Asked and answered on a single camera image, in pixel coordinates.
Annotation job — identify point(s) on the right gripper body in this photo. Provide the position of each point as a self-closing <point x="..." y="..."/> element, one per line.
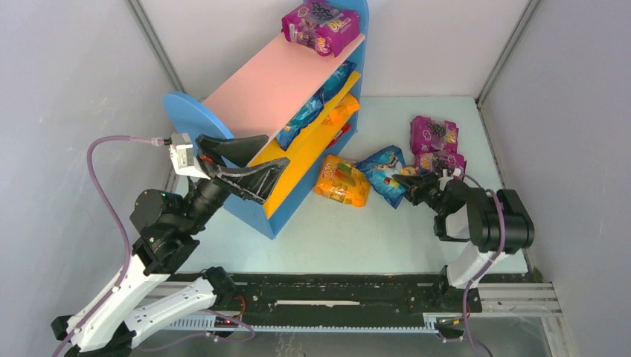
<point x="429" y="189"/>

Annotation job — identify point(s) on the orange candy bag in shelf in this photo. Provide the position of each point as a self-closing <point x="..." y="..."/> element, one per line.
<point x="347" y="106"/>

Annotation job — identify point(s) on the blue Slendy candy bag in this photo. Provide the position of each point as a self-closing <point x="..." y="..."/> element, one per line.
<point x="380" y="168"/>

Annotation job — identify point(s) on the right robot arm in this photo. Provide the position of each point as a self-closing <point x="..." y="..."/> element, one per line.
<point x="493" y="225"/>

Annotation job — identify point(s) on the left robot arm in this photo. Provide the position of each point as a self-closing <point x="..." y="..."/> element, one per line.
<point x="117" y="321"/>

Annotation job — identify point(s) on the red candy bag in shelf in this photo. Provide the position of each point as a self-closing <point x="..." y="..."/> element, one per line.
<point x="344" y="129"/>

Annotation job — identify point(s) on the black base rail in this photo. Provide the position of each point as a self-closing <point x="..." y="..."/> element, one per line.
<point x="344" y="301"/>

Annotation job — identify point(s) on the orange candy bag on table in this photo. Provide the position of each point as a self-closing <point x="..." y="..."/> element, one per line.
<point x="340" y="181"/>

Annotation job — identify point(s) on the purple candy bag on shelf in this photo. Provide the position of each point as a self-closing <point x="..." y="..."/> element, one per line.
<point x="324" y="27"/>

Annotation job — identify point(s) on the purple candy bag near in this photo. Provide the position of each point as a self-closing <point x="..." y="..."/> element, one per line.
<point x="438" y="161"/>

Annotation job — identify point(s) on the purple candy bag far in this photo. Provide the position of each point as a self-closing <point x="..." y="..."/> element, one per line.
<point x="430" y="135"/>

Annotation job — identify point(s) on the blue wooden shelf unit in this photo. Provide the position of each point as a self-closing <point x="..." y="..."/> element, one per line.
<point x="260" y="98"/>

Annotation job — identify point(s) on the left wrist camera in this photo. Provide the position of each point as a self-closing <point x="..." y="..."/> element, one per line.
<point x="182" y="157"/>

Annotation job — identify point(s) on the blue Blendy candy bag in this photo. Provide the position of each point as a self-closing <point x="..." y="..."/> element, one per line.
<point x="301" y="119"/>

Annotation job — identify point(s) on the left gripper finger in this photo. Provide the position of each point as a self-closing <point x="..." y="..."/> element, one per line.
<point x="239" y="151"/>
<point x="252" y="183"/>

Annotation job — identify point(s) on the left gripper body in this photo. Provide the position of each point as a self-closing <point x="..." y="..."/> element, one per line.
<point x="219" y="174"/>

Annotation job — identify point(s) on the blue candy bag in shelf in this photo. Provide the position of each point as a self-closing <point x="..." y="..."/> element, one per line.
<point x="336" y="81"/>

